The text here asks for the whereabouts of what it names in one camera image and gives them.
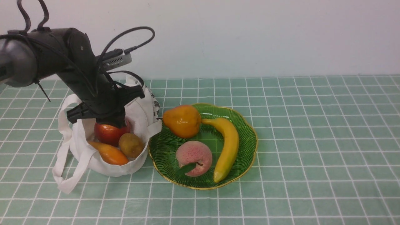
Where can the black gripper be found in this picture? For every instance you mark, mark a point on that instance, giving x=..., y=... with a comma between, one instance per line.
x=108, y=107

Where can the brown kiwi fruit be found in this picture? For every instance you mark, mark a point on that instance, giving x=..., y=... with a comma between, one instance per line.
x=131, y=145

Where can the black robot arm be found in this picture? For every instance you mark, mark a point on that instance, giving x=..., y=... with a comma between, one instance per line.
x=28, y=58

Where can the white cloth tote bag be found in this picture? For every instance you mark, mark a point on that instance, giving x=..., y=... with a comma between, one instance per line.
x=142, y=112

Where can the green glass fruit plate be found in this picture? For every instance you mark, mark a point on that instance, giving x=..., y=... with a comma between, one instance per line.
x=163, y=147

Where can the red apple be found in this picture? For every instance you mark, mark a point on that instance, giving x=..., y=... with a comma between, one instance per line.
x=108, y=134

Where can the orange mango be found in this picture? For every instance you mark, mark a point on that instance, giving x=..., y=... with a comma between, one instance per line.
x=110, y=154

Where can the orange yellow pear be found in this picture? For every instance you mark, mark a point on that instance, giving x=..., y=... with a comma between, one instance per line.
x=183, y=121

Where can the pink peach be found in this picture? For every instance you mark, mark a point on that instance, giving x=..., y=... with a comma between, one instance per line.
x=195, y=152

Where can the yellow banana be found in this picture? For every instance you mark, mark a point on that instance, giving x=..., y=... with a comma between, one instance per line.
x=229, y=152

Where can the green checkered tablecloth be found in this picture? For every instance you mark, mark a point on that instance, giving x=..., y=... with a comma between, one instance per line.
x=328, y=154

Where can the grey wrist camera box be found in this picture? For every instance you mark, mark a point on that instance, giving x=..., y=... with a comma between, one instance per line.
x=115, y=59

